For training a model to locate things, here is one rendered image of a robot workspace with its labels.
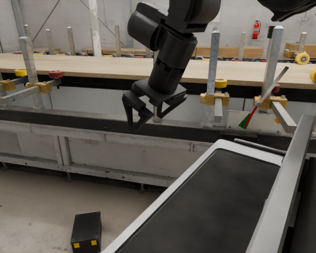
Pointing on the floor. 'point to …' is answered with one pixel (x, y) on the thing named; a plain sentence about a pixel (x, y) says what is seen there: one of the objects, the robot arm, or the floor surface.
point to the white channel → (95, 27)
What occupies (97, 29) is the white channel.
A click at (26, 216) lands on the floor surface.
